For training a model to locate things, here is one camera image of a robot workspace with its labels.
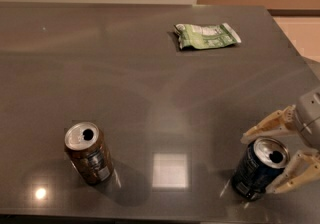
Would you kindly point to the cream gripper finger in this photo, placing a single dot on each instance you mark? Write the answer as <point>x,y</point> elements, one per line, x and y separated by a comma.
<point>278,123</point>
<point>302,169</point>

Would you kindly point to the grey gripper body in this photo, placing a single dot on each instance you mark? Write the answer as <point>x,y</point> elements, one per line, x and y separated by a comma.
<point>308,118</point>

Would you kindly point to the dark blue pepsi can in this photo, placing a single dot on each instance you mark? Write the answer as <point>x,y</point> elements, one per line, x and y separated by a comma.
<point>262,162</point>

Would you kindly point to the orange-brown soda can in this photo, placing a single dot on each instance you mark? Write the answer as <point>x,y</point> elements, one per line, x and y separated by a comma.
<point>86,148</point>

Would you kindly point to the green chip bag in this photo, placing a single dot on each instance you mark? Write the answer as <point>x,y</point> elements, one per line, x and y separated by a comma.
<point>206,37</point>

